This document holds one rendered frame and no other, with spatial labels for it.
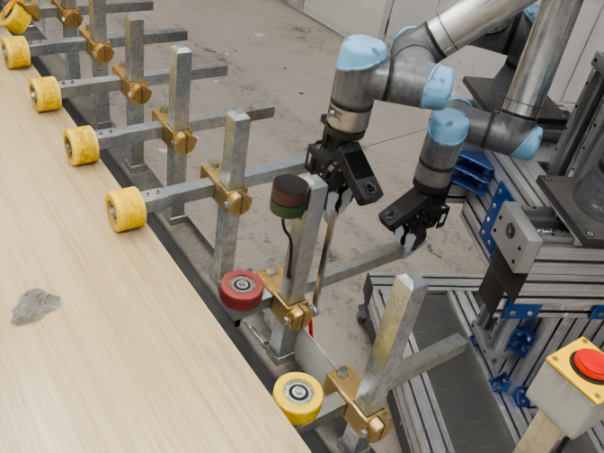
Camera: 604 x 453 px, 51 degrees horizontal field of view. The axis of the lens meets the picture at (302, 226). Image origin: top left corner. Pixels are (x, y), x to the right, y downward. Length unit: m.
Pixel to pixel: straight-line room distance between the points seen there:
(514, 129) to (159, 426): 0.88
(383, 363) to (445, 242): 1.99
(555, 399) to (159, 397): 0.56
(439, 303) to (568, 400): 1.58
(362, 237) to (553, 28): 1.69
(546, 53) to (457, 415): 1.11
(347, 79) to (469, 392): 1.27
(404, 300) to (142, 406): 0.42
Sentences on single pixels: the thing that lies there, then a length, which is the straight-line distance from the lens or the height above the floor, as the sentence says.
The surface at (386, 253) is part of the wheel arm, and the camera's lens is 1.39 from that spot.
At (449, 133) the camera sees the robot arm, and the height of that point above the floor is 1.16.
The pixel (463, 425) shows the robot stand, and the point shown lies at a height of 0.21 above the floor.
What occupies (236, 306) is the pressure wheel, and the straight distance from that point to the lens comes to 1.16.
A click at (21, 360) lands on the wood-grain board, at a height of 0.90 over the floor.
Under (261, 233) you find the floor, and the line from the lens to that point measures 2.75.
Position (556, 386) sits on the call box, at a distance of 0.77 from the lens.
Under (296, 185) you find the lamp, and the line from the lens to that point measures 1.02.
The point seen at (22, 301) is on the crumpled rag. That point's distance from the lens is 1.14.
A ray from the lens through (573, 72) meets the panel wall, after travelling 3.80.
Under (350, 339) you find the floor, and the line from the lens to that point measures 2.38.
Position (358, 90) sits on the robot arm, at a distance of 1.06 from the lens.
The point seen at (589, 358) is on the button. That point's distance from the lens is 0.77.
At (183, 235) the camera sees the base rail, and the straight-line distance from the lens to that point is 1.59.
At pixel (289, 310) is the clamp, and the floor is 0.87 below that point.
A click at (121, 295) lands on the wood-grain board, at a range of 1.16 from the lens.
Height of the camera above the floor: 1.71
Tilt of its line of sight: 37 degrees down
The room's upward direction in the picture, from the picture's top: 11 degrees clockwise
